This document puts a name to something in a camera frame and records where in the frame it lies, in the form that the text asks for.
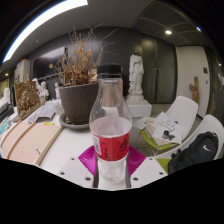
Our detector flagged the tan wooden drawing board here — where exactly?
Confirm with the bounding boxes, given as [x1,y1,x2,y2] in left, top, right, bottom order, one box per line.
[7,123,65,167]
[0,120,34,158]

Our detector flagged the folded newspaper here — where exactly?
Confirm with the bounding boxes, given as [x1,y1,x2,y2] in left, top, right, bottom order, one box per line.
[26,100,63,124]

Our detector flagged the tall white plaster statue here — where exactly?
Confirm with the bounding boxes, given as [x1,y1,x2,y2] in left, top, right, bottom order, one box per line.
[128,49,145,96]

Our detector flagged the clear red-labelled water bottle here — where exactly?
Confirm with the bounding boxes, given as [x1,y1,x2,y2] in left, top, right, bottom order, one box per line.
[88,63,133,184]

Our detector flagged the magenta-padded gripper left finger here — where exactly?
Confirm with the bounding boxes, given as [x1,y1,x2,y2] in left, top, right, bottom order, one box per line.
[56,144,100,189]

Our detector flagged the black wall screen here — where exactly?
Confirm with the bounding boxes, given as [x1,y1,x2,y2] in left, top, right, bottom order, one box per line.
[32,46,68,79]

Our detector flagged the black box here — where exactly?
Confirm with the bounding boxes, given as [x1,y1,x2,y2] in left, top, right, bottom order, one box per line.
[0,103,15,123]

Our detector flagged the green seat cushion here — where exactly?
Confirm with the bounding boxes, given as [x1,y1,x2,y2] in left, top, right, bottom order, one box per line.
[155,157,172,174]
[139,129,178,152]

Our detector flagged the stack of papers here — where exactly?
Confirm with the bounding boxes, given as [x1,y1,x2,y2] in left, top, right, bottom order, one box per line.
[134,111,185,148]

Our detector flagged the white cabinet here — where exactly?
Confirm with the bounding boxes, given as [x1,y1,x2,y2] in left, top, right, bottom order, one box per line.
[13,59,31,84]

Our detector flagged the brown relief carving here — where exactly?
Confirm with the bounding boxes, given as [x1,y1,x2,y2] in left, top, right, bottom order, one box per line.
[12,79,43,123]

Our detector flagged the wooden figure sculpture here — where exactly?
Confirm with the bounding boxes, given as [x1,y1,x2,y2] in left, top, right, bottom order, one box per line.
[188,75,200,105]

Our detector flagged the small white plaster figurine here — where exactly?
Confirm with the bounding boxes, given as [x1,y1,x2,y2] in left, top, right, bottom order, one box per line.
[40,80,50,99]

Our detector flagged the white statue pedestal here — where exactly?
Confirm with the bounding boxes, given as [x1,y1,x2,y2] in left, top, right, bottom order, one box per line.
[124,93,153,119]

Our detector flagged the dark double door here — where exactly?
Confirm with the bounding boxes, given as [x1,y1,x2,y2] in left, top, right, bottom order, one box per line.
[141,36,178,104]

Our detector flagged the black backpack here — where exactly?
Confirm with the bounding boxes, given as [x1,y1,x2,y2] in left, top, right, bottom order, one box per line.
[167,131,220,175]

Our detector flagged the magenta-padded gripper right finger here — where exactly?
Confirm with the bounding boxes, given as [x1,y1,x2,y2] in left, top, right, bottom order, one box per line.
[125,144,168,190]

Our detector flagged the grey plant saucer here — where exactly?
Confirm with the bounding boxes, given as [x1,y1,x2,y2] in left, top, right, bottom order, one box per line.
[58,112,91,131]

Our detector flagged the dried plant in brown pot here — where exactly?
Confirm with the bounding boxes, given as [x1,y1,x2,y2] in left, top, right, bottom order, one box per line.
[49,24,118,126]

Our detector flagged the long ceiling light strip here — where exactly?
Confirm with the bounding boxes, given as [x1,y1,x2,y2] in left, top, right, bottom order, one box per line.
[2,0,89,64]

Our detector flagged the round ceiling spotlights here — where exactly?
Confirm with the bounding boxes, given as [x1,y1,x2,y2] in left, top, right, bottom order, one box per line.
[164,25,203,36]

